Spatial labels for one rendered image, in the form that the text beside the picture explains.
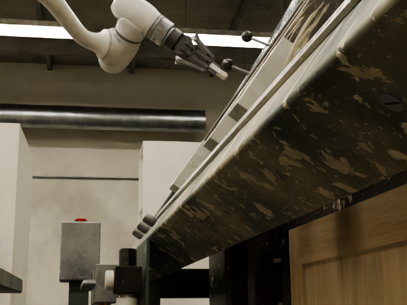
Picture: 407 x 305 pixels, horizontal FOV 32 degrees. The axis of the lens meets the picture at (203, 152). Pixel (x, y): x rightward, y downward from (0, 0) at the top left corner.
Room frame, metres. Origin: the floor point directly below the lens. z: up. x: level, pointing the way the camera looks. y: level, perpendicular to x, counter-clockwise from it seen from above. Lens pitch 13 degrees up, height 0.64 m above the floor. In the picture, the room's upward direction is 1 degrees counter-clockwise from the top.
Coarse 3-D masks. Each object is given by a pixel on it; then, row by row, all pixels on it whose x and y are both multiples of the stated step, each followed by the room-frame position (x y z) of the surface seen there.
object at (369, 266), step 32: (384, 192) 0.93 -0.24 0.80; (320, 224) 1.17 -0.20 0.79; (352, 224) 1.04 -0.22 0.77; (384, 224) 0.94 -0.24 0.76; (320, 256) 1.18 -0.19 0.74; (352, 256) 1.05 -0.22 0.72; (384, 256) 0.95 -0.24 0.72; (320, 288) 1.19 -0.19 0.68; (352, 288) 1.06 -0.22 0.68; (384, 288) 0.96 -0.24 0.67
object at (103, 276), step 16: (128, 256) 1.56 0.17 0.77; (144, 256) 1.58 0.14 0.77; (96, 272) 1.68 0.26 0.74; (112, 272) 1.56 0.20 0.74; (128, 272) 1.55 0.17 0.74; (144, 272) 1.58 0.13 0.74; (96, 288) 1.68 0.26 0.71; (112, 288) 1.56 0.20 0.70; (128, 288) 1.55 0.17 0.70; (144, 288) 1.58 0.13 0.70; (96, 304) 1.94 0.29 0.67; (128, 304) 1.56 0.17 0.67; (144, 304) 1.57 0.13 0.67
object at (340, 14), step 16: (352, 0) 0.50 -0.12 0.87; (336, 16) 0.53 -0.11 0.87; (320, 32) 0.57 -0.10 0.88; (304, 48) 0.63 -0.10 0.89; (256, 112) 0.79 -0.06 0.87; (240, 128) 0.86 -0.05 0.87; (224, 144) 0.95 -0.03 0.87; (208, 160) 1.05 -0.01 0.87; (192, 176) 1.20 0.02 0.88; (176, 192) 1.44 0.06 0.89
